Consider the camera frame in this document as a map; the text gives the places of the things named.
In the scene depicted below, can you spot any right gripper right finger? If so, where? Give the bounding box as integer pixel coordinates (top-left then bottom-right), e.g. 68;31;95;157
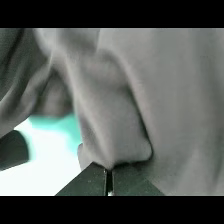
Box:
111;162;165;197

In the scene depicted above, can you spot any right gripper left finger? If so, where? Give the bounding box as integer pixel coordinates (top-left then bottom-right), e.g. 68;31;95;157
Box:
55;161;109;197

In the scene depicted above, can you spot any light grey shirt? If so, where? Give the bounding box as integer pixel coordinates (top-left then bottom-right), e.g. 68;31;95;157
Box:
0;28;224;197

